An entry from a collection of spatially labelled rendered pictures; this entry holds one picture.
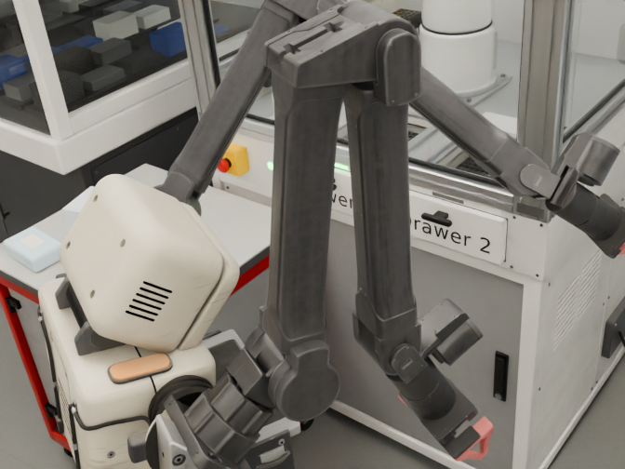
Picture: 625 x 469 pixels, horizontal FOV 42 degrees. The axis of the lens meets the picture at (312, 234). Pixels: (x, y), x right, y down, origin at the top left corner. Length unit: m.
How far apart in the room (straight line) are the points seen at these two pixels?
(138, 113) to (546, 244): 1.35
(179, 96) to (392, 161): 1.88
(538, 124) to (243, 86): 0.64
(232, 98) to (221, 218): 0.96
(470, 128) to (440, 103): 0.06
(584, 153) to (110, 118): 1.59
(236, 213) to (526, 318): 0.80
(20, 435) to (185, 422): 1.92
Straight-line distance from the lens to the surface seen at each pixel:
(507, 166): 1.23
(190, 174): 1.24
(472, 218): 1.80
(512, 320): 1.94
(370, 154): 0.83
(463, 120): 1.24
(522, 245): 1.79
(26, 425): 2.87
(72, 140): 2.44
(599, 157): 1.27
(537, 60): 1.60
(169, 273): 0.96
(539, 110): 1.63
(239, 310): 2.06
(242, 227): 2.12
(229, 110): 1.24
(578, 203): 1.26
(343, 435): 2.57
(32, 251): 2.13
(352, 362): 2.38
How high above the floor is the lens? 1.87
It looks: 33 degrees down
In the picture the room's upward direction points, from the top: 6 degrees counter-clockwise
